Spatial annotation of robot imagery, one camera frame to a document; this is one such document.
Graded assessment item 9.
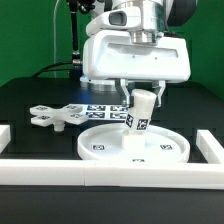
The white thin cable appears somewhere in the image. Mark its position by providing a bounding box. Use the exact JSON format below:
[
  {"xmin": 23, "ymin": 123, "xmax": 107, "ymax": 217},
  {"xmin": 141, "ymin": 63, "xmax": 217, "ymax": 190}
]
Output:
[{"xmin": 53, "ymin": 0, "xmax": 62, "ymax": 79}]

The white fence bar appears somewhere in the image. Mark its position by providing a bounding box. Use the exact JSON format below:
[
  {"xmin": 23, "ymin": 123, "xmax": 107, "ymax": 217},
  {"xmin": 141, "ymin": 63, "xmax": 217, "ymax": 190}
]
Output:
[
  {"xmin": 0, "ymin": 125, "xmax": 11, "ymax": 154},
  {"xmin": 196, "ymin": 130, "xmax": 224, "ymax": 165},
  {"xmin": 0, "ymin": 159, "xmax": 224, "ymax": 190}
]

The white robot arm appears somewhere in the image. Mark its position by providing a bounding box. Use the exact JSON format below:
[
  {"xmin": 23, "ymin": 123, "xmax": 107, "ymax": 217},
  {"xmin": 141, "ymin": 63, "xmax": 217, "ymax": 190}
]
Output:
[{"xmin": 83, "ymin": 0, "xmax": 198, "ymax": 107}]

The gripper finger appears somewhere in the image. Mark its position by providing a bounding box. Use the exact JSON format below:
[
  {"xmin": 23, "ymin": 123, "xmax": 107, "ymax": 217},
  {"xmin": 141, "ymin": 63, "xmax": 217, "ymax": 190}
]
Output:
[
  {"xmin": 152, "ymin": 80, "xmax": 166, "ymax": 107},
  {"xmin": 116, "ymin": 79, "xmax": 134, "ymax": 107}
]

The white cross-shaped table base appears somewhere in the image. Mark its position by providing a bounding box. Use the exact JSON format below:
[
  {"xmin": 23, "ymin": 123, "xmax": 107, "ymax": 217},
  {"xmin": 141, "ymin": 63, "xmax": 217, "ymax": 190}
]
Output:
[{"xmin": 30, "ymin": 104, "xmax": 88, "ymax": 132}]

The white round table top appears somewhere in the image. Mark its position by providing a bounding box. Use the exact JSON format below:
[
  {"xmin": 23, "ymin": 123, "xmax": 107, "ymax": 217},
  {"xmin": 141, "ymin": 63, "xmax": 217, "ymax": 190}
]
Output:
[{"xmin": 77, "ymin": 123, "xmax": 190, "ymax": 163}]

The white front fence bar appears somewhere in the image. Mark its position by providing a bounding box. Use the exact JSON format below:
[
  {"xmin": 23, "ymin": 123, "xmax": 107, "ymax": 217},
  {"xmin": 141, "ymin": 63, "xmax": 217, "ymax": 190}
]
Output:
[{"xmin": 0, "ymin": 159, "xmax": 224, "ymax": 190}]

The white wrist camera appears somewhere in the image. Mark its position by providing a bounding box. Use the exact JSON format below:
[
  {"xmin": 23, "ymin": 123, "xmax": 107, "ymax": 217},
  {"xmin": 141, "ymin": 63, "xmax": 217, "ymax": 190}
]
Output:
[{"xmin": 86, "ymin": 6, "xmax": 141, "ymax": 36}]

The black cable bundle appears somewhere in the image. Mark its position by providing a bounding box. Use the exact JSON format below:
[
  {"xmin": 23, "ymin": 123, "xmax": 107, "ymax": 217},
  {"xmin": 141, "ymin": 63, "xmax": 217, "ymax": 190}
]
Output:
[{"xmin": 31, "ymin": 60, "xmax": 85, "ymax": 79}]

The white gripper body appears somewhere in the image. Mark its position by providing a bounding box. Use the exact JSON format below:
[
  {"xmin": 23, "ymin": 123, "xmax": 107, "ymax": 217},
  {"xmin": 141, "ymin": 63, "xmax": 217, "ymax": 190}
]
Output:
[{"xmin": 83, "ymin": 30, "xmax": 190, "ymax": 83}]

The white marker sheet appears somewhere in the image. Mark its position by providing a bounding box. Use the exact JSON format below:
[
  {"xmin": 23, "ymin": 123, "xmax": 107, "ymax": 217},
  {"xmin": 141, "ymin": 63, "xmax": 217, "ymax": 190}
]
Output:
[{"xmin": 82, "ymin": 104, "xmax": 127, "ymax": 121}]

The black vertical hose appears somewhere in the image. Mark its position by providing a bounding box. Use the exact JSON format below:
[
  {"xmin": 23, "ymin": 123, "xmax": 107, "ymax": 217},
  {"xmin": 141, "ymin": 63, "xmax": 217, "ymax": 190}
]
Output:
[{"xmin": 66, "ymin": 0, "xmax": 96, "ymax": 60}]

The white right fence bar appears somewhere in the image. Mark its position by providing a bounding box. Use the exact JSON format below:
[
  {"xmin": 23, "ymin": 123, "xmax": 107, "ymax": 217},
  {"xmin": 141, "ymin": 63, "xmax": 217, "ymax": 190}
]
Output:
[{"xmin": 196, "ymin": 130, "xmax": 224, "ymax": 165}]

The white left fence bar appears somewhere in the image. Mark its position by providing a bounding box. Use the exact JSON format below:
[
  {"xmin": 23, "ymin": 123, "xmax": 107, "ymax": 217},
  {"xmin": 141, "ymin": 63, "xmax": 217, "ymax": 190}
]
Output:
[{"xmin": 0, "ymin": 125, "xmax": 11, "ymax": 154}]

